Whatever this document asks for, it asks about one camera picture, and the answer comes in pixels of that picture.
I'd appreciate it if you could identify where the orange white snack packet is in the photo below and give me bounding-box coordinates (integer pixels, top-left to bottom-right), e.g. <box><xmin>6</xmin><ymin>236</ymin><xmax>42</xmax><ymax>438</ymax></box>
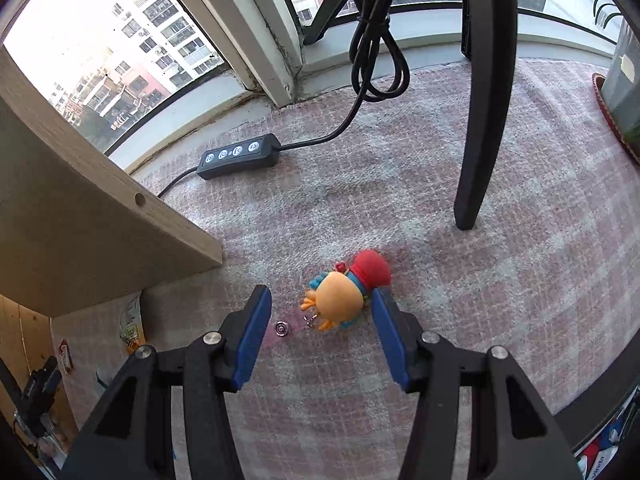
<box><xmin>118</xmin><ymin>296</ymin><xmax>146</xmax><ymax>354</ymax></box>

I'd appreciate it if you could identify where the black storage box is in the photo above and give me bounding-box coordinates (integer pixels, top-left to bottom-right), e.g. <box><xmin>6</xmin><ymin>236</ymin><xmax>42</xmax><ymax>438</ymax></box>
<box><xmin>554</xmin><ymin>344</ymin><xmax>639</xmax><ymax>479</ymax></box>

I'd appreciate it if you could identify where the black tripod power cable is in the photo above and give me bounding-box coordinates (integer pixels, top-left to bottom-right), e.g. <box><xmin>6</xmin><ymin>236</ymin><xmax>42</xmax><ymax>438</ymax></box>
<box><xmin>156</xmin><ymin>0</ymin><xmax>412</xmax><ymax>198</ymax></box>

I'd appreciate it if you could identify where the green spider plant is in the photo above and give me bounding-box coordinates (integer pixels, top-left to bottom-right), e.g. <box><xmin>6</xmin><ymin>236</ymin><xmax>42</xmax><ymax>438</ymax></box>
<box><xmin>592</xmin><ymin>0</ymin><xmax>622</xmax><ymax>30</ymax></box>

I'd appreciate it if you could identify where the red white snack packet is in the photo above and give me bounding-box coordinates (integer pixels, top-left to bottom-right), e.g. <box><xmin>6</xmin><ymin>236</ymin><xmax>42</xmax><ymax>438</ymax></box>
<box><xmin>58</xmin><ymin>339</ymin><xmax>74</xmax><ymax>375</ymax></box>

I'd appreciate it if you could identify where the orange red toy figure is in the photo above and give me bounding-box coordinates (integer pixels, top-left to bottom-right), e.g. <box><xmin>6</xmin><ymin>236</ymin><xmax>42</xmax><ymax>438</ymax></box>
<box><xmin>299</xmin><ymin>249</ymin><xmax>392</xmax><ymax>332</ymax></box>

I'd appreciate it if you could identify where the black inline remote control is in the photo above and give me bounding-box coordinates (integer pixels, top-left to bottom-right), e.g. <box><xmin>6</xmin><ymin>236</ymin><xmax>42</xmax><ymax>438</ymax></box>
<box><xmin>196</xmin><ymin>133</ymin><xmax>281</xmax><ymax>180</ymax></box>

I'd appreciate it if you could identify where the pink plaid tablecloth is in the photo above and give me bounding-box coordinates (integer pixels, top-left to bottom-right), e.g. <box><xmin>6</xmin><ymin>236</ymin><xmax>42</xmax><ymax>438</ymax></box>
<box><xmin>49</xmin><ymin>56</ymin><xmax>640</xmax><ymax>480</ymax></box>

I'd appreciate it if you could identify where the red pot saucer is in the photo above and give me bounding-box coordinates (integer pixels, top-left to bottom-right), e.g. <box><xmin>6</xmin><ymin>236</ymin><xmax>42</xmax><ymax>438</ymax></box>
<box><xmin>591</xmin><ymin>73</ymin><xmax>639</xmax><ymax>166</ymax></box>

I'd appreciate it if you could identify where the grey plant pot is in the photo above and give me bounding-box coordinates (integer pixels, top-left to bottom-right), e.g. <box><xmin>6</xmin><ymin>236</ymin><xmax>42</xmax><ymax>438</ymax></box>
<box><xmin>602</xmin><ymin>21</ymin><xmax>640</xmax><ymax>155</ymax></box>

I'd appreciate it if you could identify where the small silver pink charm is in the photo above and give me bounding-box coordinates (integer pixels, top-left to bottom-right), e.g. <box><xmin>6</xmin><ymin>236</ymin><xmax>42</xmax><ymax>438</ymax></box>
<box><xmin>273</xmin><ymin>315</ymin><xmax>314</xmax><ymax>338</ymax></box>

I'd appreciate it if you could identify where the wooden cabinet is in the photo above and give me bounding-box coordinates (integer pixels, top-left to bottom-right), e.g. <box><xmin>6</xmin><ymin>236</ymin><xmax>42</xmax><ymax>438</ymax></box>
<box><xmin>1</xmin><ymin>52</ymin><xmax>222</xmax><ymax>318</ymax></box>

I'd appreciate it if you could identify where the black tripod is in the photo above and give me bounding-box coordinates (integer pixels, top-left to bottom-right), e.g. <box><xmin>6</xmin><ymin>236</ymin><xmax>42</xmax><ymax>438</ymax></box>
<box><xmin>303</xmin><ymin>0</ymin><xmax>518</xmax><ymax>231</ymax></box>

